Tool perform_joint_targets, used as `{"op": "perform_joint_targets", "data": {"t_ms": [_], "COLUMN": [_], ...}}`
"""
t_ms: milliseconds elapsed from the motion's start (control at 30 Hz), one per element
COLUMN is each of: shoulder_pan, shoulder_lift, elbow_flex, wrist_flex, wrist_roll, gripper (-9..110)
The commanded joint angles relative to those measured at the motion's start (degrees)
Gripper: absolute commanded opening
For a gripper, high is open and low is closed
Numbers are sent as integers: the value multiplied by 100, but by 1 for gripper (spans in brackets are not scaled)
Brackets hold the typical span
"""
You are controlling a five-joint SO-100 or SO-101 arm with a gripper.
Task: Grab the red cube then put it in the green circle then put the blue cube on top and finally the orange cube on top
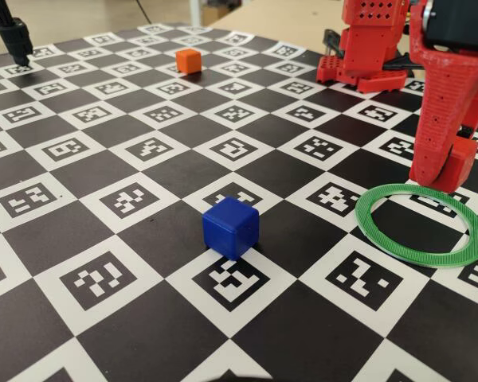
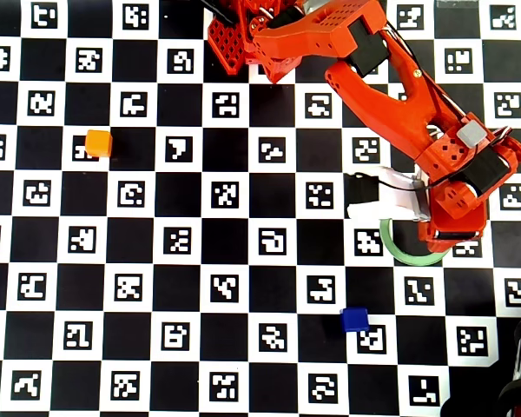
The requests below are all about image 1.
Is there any red gripper black motor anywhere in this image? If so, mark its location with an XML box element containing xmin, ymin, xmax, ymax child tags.
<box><xmin>408</xmin><ymin>0</ymin><xmax>478</xmax><ymax>188</ymax></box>

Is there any red cube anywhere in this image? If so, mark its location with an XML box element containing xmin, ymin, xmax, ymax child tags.
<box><xmin>433</xmin><ymin>137</ymin><xmax>478</xmax><ymax>195</ymax></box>

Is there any blue cube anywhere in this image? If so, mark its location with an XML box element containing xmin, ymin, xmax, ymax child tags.
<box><xmin>202</xmin><ymin>196</ymin><xmax>261</xmax><ymax>262</ymax></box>

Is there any orange cube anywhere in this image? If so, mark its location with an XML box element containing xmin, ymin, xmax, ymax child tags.
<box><xmin>175</xmin><ymin>48</ymin><xmax>202</xmax><ymax>76</ymax></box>

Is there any small dark clamp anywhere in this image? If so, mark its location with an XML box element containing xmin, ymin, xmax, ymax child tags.
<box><xmin>322</xmin><ymin>28</ymin><xmax>343</xmax><ymax>57</ymax></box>

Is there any cardboard box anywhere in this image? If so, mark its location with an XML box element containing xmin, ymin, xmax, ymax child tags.
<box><xmin>202</xmin><ymin>0</ymin><xmax>240</xmax><ymax>21</ymax></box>

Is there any white table leg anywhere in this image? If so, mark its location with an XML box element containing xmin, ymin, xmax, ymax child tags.
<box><xmin>189</xmin><ymin>0</ymin><xmax>203</xmax><ymax>27</ymax></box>

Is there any black white marker checkerboard mat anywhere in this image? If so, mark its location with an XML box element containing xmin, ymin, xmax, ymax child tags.
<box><xmin>0</xmin><ymin>22</ymin><xmax>478</xmax><ymax>382</ymax></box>

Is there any black tripod leg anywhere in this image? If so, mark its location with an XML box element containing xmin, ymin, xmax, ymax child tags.
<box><xmin>0</xmin><ymin>0</ymin><xmax>35</xmax><ymax>68</ymax></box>

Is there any black clamp long handle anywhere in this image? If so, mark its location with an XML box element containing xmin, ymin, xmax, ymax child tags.
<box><xmin>382</xmin><ymin>53</ymin><xmax>419</xmax><ymax>73</ymax></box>

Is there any green flat ring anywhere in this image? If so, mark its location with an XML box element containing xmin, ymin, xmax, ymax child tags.
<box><xmin>354</xmin><ymin>182</ymin><xmax>478</xmax><ymax>270</ymax></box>

